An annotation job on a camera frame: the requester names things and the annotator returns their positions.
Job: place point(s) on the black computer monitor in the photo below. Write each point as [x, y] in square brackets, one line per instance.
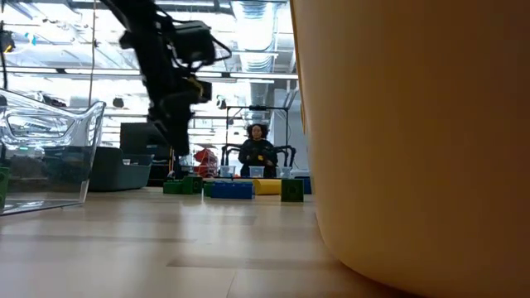
[136, 138]

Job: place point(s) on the yellow plastic bin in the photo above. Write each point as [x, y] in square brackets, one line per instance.
[414, 145]

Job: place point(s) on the person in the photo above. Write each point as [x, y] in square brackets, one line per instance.
[257, 155]

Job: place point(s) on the silver ventilation duct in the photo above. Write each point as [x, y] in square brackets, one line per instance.
[254, 25]

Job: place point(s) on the small clear plastic container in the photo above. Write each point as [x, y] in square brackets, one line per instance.
[256, 171]
[285, 172]
[227, 171]

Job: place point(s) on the yellow cylinder toy block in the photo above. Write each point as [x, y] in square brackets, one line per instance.
[267, 187]

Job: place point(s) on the yellow label tag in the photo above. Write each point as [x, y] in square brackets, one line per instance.
[196, 87]

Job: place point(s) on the teal plastic bin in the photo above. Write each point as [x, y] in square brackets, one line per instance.
[124, 178]

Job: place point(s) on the red background object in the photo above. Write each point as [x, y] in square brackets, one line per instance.
[207, 159]

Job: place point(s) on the clear plastic bin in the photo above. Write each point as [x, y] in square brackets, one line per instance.
[89, 165]

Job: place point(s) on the long ceiling strip light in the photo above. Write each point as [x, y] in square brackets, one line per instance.
[256, 75]

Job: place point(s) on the blue toy block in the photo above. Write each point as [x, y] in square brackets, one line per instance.
[307, 186]
[232, 191]

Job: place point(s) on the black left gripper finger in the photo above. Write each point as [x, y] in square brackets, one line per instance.
[176, 134]

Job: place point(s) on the black background robot arm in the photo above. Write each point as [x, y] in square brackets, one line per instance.
[289, 152]
[227, 151]

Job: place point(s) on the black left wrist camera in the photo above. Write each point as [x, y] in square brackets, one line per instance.
[194, 41]

